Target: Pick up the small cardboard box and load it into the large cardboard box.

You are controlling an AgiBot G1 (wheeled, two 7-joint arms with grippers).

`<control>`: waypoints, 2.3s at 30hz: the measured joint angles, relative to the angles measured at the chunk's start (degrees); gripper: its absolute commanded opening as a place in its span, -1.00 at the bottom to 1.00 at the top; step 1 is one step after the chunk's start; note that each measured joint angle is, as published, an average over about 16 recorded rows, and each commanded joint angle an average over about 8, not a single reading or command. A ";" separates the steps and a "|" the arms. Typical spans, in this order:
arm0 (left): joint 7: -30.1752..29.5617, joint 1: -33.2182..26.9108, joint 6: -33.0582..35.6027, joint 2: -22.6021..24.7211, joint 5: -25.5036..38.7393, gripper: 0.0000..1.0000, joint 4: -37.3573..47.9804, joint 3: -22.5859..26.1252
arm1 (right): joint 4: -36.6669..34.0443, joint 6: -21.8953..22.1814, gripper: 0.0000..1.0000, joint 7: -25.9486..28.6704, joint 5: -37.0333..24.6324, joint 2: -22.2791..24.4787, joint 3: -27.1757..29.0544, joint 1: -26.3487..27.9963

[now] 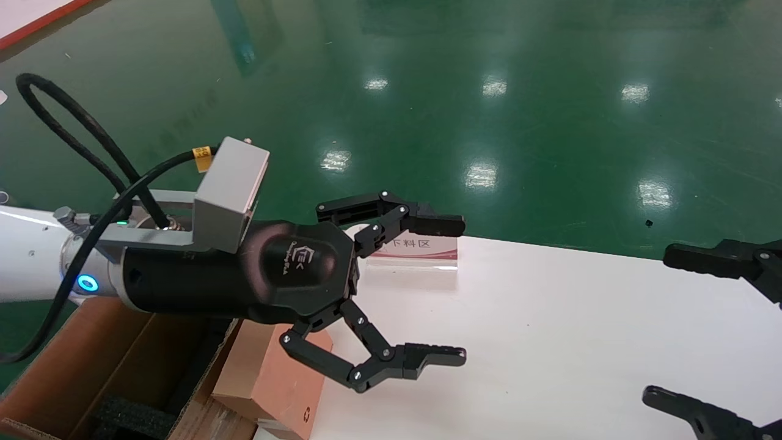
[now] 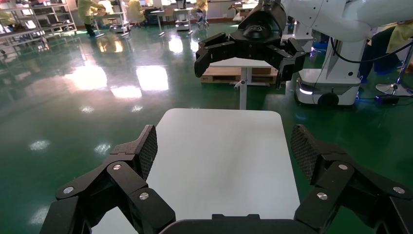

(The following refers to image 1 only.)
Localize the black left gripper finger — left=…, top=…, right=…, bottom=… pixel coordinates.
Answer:
left=316, top=191, right=466, bottom=258
left=279, top=298, right=467, bottom=393

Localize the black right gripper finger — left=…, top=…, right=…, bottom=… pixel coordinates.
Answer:
left=641, top=384, right=782, bottom=440
left=663, top=238, right=782, bottom=304

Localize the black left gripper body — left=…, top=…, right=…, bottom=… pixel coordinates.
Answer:
left=121, top=220, right=359, bottom=326

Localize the small cardboard box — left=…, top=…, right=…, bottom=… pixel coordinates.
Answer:
left=211, top=319, right=334, bottom=440

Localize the large open cardboard box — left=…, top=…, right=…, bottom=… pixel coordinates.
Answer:
left=0, top=298, right=257, bottom=440

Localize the acrylic sign with red stripe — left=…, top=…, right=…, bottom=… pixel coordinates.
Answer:
left=347, top=224, right=459, bottom=273

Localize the black foam pad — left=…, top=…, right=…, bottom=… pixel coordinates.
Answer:
left=92, top=396, right=178, bottom=440

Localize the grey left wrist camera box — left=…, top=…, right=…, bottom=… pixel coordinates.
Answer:
left=95, top=136, right=271, bottom=254

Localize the black cable with yellow tag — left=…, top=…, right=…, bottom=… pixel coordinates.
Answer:
left=0, top=145, right=219, bottom=365

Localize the black looped cable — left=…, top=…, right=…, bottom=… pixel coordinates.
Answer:
left=16, top=73, right=178, bottom=232

